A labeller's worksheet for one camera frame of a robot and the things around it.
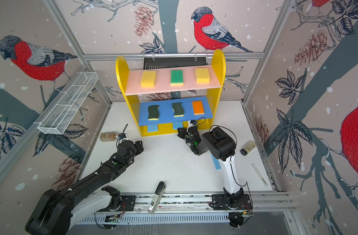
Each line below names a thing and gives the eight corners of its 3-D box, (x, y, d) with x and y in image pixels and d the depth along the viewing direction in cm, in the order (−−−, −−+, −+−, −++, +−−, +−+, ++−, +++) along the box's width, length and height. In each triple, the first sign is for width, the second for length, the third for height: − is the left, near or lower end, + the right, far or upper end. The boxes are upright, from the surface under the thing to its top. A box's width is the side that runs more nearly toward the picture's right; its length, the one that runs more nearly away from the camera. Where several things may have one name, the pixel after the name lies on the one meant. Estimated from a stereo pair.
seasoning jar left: (102, 142, 99) (98, 138, 95) (104, 135, 103) (101, 131, 99) (117, 142, 99) (115, 138, 95) (119, 135, 103) (117, 131, 99)
